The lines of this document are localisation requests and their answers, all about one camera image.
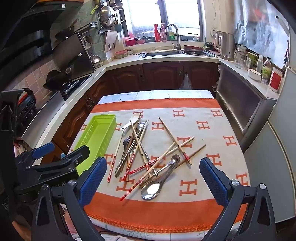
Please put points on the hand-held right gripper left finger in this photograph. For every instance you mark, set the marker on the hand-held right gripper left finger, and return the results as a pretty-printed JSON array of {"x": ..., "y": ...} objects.
[{"x": 92, "y": 180}]

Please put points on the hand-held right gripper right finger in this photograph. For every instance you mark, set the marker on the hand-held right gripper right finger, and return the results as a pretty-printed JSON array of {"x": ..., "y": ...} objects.
[{"x": 212, "y": 180}]

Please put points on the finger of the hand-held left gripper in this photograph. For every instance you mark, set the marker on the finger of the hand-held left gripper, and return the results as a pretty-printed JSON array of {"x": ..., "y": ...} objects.
[
  {"x": 76, "y": 156},
  {"x": 42, "y": 148}
]

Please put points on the green plastic utensil tray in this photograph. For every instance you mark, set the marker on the green plastic utensil tray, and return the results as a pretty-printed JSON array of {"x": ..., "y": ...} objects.
[{"x": 99, "y": 134}]

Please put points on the brown wooden chopstick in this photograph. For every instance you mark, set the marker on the brown wooden chopstick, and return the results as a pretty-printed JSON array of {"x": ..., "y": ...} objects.
[
  {"x": 135, "y": 133},
  {"x": 198, "y": 149}
]

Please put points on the cream chopstick red striped end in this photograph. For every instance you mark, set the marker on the cream chopstick red striped end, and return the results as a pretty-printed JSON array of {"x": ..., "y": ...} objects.
[
  {"x": 129, "y": 165},
  {"x": 189, "y": 140},
  {"x": 129, "y": 192},
  {"x": 116, "y": 155},
  {"x": 172, "y": 136},
  {"x": 138, "y": 170}
]

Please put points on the small metal spoon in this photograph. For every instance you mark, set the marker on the small metal spoon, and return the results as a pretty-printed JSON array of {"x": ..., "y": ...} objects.
[{"x": 175, "y": 158}]

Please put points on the metal fork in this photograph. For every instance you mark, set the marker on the metal fork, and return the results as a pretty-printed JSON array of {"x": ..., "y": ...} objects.
[{"x": 126, "y": 141}]

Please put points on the twisted metal chopstick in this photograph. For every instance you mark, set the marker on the twisted metal chopstick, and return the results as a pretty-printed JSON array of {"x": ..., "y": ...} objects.
[
  {"x": 145, "y": 158},
  {"x": 144, "y": 126}
]

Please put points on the large metal spoon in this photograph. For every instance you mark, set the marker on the large metal spoon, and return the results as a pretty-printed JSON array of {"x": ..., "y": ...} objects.
[{"x": 150, "y": 191}]

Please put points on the white ceramic spoon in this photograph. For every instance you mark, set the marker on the white ceramic spoon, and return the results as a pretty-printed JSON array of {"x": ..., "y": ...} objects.
[{"x": 135, "y": 118}]

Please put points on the stainless steel sheet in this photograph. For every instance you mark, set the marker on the stainless steel sheet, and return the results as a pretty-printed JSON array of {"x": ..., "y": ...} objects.
[{"x": 44, "y": 115}]

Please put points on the black rice cooker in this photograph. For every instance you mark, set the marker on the black rice cooker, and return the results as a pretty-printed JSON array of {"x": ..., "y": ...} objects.
[{"x": 26, "y": 109}]

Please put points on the orange cream letter-print blanket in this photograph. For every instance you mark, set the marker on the orange cream letter-print blanket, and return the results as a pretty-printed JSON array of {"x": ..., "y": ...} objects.
[{"x": 208, "y": 139}]

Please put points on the grey refrigerator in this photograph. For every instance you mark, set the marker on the grey refrigerator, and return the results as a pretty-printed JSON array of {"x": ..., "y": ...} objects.
[{"x": 272, "y": 150}]

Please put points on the black gas stove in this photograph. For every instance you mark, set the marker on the black gas stove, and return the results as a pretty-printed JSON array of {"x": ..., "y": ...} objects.
[{"x": 76, "y": 85}]

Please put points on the black wok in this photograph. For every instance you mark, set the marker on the black wok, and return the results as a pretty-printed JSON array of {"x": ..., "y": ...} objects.
[{"x": 55, "y": 78}]

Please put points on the white kitchen countertop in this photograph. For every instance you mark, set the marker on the white kitchen countertop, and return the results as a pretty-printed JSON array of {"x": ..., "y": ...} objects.
[{"x": 103, "y": 69}]

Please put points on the pale floral tablecloth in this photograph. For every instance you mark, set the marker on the pale floral tablecloth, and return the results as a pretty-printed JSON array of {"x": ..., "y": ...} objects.
[{"x": 150, "y": 93}]

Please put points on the small steel kettle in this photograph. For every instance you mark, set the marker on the small steel kettle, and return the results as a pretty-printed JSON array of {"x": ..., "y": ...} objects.
[{"x": 96, "y": 60}]

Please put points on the clear plastic bag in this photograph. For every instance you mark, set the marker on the clear plastic bag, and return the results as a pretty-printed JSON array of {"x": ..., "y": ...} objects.
[{"x": 186, "y": 82}]

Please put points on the black range hood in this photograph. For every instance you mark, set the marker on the black range hood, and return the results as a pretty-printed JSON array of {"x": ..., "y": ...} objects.
[{"x": 27, "y": 41}]

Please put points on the patterned bowl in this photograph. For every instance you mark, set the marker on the patterned bowl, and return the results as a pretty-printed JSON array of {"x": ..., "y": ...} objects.
[{"x": 121, "y": 54}]

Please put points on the white bowl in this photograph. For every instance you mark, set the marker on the white bowl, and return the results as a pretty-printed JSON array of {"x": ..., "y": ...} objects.
[{"x": 254, "y": 74}]

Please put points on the red label jar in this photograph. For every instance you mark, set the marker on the red label jar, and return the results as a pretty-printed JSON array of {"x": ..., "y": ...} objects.
[{"x": 275, "y": 80}]

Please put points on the pale cutting board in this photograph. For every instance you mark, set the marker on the pale cutting board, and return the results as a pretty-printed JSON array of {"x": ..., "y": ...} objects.
[{"x": 109, "y": 41}]

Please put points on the clear bottle green label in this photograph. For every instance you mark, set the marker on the clear bottle green label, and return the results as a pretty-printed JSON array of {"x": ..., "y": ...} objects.
[{"x": 266, "y": 71}]

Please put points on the glass jar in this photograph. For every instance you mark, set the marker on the glass jar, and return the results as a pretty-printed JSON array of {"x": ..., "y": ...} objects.
[{"x": 240, "y": 58}]

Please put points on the white plastic bottle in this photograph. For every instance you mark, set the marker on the white plastic bottle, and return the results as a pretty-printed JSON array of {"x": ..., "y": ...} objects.
[{"x": 259, "y": 63}]

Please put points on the pink basin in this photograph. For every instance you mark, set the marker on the pink basin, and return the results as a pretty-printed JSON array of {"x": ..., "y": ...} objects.
[{"x": 130, "y": 41}]

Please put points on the steel kitchen sink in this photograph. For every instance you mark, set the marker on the steel kitchen sink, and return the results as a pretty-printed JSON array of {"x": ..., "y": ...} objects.
[{"x": 161, "y": 54}]

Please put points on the red frying pan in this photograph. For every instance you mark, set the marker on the red frying pan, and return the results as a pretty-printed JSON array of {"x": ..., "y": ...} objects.
[{"x": 194, "y": 48}]

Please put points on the steel electric kettle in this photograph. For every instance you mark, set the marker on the steel electric kettle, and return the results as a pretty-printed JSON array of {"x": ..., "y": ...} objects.
[{"x": 226, "y": 46}]

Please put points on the hanging steel pot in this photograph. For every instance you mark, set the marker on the hanging steel pot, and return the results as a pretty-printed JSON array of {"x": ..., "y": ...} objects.
[{"x": 106, "y": 15}]

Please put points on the red spray bottle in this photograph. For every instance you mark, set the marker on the red spray bottle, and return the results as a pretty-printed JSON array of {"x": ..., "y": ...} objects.
[{"x": 157, "y": 33}]

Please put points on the steel faucet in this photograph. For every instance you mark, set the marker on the steel faucet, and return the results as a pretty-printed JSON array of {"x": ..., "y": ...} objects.
[{"x": 177, "y": 34}]

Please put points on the pink bottle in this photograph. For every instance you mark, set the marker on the pink bottle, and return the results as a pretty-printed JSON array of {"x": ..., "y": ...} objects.
[{"x": 163, "y": 33}]

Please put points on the green dish soap bottle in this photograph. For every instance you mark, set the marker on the green dish soap bottle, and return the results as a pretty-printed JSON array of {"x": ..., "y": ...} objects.
[{"x": 171, "y": 34}]

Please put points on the kitchen window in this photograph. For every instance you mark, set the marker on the kitchen window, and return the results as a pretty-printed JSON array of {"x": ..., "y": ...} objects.
[{"x": 161, "y": 14}]

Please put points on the silver foil wall sheet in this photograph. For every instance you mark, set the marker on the silver foil wall sheet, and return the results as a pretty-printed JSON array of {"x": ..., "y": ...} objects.
[{"x": 261, "y": 23}]

